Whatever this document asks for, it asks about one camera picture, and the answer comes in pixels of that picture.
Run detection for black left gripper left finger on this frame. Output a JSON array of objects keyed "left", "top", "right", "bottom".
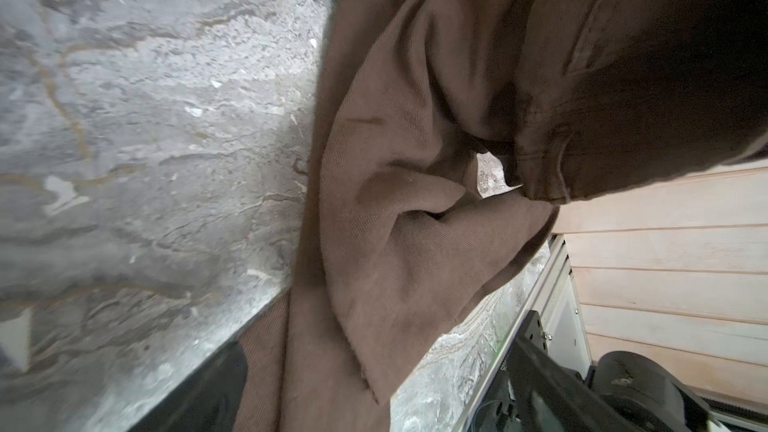
[{"left": 131, "top": 342, "right": 248, "bottom": 432}]

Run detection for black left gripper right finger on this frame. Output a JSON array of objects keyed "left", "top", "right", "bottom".
[{"left": 508, "top": 337, "right": 636, "bottom": 432}]

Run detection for brown trousers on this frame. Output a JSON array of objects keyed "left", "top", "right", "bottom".
[{"left": 235, "top": 0, "right": 767, "bottom": 431}]

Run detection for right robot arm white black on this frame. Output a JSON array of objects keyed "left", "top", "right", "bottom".
[{"left": 466, "top": 310, "right": 726, "bottom": 432}]

